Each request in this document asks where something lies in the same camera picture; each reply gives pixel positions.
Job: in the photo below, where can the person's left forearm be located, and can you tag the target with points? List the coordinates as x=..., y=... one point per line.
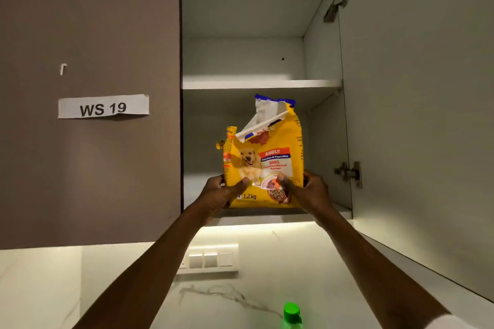
x=154, y=267

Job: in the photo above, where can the open white cabinet door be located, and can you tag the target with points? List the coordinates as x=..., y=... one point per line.
x=420, y=116

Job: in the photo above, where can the person's right thumb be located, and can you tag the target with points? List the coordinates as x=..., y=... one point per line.
x=285, y=183

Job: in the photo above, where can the white wall cabinet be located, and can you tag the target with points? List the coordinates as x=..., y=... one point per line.
x=258, y=51

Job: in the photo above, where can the white wall switch panel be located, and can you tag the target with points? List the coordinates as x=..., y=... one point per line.
x=210, y=259

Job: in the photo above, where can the yellow dog food bag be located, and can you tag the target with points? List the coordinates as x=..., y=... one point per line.
x=266, y=163

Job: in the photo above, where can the metal cabinet hinge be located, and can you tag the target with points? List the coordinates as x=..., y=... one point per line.
x=349, y=173
x=336, y=5

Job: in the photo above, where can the small white tape piece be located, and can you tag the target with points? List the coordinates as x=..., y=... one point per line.
x=63, y=69

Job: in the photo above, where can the person's left hand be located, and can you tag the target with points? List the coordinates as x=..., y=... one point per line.
x=214, y=195

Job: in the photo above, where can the person's left thumb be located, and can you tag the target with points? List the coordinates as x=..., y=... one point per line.
x=239, y=186

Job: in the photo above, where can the white paper label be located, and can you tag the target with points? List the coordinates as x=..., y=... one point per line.
x=103, y=106

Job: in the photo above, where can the person's right forearm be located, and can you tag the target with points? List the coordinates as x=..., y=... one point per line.
x=370, y=271

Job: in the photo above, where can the brown cabinet door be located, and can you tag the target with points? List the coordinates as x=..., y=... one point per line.
x=88, y=109

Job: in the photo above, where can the white cabinet shelf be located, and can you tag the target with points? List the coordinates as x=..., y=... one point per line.
x=262, y=84

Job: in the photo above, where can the person's right hand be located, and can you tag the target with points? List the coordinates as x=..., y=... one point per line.
x=312, y=195

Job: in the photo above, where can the green bottle cap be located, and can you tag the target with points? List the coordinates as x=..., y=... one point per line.
x=292, y=314

